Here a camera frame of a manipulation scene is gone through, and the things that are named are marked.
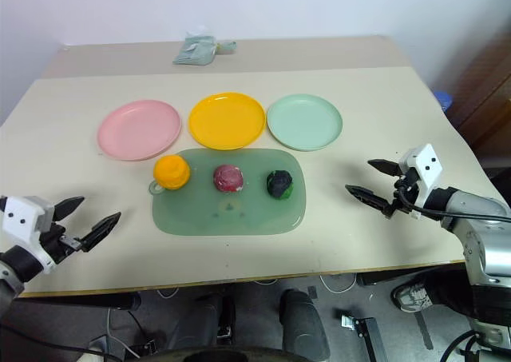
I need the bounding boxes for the mint green round plate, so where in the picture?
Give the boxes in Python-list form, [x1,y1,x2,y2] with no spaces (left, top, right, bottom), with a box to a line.
[266,93,343,153]

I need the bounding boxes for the grey white sneaker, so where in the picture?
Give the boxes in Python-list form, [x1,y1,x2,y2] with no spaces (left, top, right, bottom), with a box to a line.
[390,279,437,314]

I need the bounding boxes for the orange toy fruit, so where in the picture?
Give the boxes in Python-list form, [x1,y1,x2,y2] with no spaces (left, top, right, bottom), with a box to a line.
[153,154,192,191]

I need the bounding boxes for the white floor cable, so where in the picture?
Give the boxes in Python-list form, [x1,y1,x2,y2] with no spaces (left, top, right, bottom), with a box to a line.
[318,272,357,296]

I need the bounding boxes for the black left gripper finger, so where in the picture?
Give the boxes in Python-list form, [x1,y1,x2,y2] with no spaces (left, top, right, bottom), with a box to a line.
[80,211,122,254]
[53,195,86,222]

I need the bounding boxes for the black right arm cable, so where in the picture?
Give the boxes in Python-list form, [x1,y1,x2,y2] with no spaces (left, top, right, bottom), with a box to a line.
[394,180,511,223]

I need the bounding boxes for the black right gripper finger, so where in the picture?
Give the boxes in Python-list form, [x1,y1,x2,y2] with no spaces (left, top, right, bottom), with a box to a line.
[344,184,395,216]
[366,158,402,177]

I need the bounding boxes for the pink round plate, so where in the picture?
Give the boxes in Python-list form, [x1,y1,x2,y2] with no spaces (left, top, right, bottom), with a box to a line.
[97,99,183,162]

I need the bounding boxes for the yellow round plate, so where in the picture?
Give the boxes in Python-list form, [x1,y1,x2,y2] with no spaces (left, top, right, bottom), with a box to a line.
[188,92,267,152]

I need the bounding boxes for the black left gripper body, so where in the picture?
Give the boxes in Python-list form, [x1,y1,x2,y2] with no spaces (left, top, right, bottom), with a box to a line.
[38,221,85,265]

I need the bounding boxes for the brown wooden cabinet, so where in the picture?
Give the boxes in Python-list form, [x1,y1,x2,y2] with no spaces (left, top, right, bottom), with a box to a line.
[450,29,511,172]

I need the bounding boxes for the translucent green cutting mat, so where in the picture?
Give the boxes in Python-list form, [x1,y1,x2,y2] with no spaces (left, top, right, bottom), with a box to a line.
[148,147,307,237]

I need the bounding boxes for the blue round container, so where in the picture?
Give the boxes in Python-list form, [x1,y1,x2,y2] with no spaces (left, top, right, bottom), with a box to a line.
[434,90,454,114]

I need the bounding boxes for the dark rounded shape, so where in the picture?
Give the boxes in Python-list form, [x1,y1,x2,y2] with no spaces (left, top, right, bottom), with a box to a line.
[280,288,331,362]

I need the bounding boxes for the pale green wipes packet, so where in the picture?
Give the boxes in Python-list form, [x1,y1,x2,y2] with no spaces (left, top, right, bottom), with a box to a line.
[172,33,219,66]

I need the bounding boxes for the red toy fruit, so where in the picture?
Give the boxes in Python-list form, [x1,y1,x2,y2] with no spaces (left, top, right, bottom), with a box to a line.
[212,163,244,194]

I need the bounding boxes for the dark green toy fruit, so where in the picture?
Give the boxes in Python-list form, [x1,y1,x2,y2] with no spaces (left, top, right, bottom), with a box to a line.
[265,169,295,200]

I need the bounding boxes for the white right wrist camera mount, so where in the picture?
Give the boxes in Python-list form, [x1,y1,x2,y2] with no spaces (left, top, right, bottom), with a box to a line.
[398,142,444,221]

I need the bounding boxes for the black table frame bar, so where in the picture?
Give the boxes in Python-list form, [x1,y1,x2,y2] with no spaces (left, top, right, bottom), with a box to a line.
[10,291,143,312]

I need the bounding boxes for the black metal caster bracket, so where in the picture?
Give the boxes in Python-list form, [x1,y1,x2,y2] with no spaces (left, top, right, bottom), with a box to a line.
[334,307,391,362]

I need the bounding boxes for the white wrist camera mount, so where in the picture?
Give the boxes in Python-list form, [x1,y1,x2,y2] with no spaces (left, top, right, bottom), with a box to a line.
[0,195,56,276]
[398,142,444,221]

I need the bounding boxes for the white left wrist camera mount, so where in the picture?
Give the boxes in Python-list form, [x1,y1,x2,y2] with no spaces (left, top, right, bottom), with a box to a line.
[0,195,56,276]

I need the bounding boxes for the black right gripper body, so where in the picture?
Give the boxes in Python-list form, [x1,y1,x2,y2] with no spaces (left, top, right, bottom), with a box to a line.
[384,165,420,221]

